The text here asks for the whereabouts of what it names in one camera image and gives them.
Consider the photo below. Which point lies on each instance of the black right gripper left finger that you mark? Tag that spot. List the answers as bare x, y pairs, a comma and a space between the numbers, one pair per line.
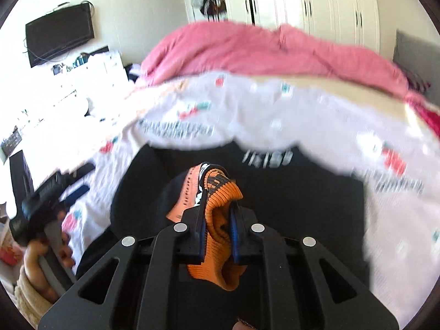
132, 285

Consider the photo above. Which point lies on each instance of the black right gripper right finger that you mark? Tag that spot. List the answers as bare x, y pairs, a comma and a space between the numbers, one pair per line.
291, 284

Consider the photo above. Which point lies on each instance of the black orange-trimmed sweatshirt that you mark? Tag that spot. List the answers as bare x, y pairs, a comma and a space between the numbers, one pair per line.
292, 194

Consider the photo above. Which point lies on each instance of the hanging clothes on door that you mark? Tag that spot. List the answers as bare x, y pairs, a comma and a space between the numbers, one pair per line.
211, 9

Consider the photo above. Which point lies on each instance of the white drawer chest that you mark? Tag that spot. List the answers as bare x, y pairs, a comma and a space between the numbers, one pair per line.
64, 119

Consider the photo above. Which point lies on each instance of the lilac strawberry bear bedsheet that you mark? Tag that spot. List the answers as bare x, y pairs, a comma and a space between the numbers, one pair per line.
398, 160

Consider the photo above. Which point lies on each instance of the red pink pillow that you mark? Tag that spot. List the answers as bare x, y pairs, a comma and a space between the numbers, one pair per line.
430, 117

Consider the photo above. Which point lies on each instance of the striped dark pillow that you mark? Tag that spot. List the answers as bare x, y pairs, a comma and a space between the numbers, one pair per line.
416, 82

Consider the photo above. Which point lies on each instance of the pink fluffy blanket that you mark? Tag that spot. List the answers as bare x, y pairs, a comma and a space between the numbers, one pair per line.
244, 49

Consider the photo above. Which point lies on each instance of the grey quilted headboard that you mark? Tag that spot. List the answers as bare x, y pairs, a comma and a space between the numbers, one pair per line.
420, 57

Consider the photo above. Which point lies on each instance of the cream white wardrobe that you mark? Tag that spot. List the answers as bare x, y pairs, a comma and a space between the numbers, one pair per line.
350, 22

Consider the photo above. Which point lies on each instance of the black wall television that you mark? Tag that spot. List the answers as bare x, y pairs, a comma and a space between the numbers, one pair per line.
59, 32

